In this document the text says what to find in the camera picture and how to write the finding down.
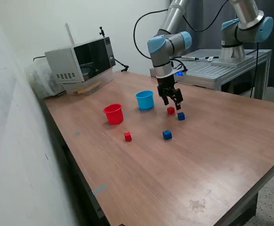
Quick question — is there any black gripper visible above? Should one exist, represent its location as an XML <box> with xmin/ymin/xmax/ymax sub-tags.
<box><xmin>156</xmin><ymin>74</ymin><xmax>184</xmax><ymax>111</ymax></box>

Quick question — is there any blue plastic cup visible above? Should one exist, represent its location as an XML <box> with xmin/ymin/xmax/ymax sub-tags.
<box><xmin>135</xmin><ymin>89</ymin><xmax>155</xmax><ymax>111</ymax></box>

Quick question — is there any aluminium profile platform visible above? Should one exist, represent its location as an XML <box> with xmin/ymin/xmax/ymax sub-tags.
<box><xmin>149</xmin><ymin>48</ymin><xmax>273</xmax><ymax>100</ymax></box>

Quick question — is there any black gooseneck clamp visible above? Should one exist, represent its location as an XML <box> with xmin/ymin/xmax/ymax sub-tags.
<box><xmin>114</xmin><ymin>58</ymin><xmax>130</xmax><ymax>73</ymax></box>

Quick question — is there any red plastic cup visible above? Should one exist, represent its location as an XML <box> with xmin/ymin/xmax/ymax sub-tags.
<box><xmin>103</xmin><ymin>103</ymin><xmax>124</xmax><ymax>126</ymax></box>

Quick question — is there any light wooden plank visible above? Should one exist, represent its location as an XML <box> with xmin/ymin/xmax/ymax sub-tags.
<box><xmin>72</xmin><ymin>81</ymin><xmax>103</xmax><ymax>95</ymax></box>

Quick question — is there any aluminium robot mounting plate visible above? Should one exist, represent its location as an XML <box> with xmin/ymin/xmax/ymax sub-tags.
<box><xmin>210</xmin><ymin>54</ymin><xmax>255</xmax><ymax>67</ymax></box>

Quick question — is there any silver microwave oven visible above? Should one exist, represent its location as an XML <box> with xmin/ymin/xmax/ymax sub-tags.
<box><xmin>44</xmin><ymin>36</ymin><xmax>117</xmax><ymax>84</ymax></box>

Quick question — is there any long grey-blue tape piece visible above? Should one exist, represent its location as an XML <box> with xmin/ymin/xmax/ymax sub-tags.
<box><xmin>92</xmin><ymin>184</ymin><xmax>108</xmax><ymax>196</ymax></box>

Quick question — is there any thin white rod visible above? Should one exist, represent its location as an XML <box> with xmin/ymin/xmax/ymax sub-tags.
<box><xmin>64</xmin><ymin>22</ymin><xmax>75</xmax><ymax>46</ymax></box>

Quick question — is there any crumpled clear plastic bag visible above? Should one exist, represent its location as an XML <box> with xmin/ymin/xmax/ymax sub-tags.
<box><xmin>24</xmin><ymin>58</ymin><xmax>66</xmax><ymax>100</ymax></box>

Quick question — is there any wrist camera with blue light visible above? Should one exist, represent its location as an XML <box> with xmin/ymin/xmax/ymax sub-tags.
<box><xmin>174</xmin><ymin>67</ymin><xmax>187</xmax><ymax>77</ymax></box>

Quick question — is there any silver and black connector cable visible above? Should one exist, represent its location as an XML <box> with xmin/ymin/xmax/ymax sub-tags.
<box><xmin>181</xmin><ymin>55</ymin><xmax>220</xmax><ymax>62</ymax></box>

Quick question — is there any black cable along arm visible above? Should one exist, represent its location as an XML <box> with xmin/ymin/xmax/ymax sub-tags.
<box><xmin>133</xmin><ymin>0</ymin><xmax>231</xmax><ymax>61</ymax></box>

